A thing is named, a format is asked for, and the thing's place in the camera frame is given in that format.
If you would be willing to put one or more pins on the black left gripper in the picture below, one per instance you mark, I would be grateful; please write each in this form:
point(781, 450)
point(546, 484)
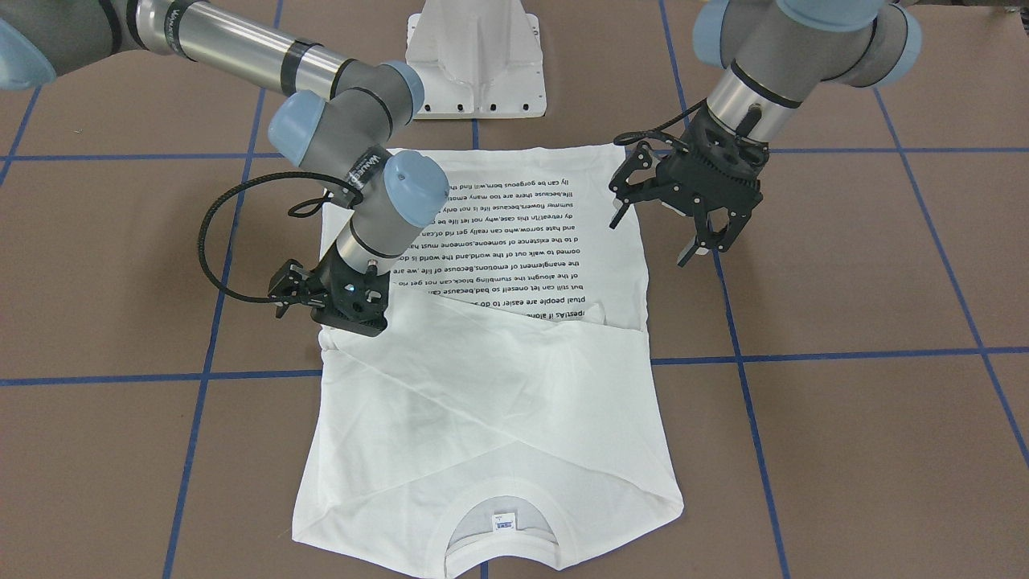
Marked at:
point(674, 170)

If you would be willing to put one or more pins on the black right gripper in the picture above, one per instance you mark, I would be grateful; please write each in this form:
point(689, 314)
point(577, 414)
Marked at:
point(325, 283)

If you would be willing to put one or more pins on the white long-sleeve printed shirt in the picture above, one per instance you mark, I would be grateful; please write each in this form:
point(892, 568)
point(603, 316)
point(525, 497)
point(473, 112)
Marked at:
point(509, 408)

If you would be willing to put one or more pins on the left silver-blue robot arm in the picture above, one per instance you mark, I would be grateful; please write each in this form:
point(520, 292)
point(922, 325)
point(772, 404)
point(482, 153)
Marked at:
point(773, 53)

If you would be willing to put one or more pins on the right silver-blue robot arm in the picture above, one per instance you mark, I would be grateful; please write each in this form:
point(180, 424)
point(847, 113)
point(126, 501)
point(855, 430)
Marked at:
point(123, 98)

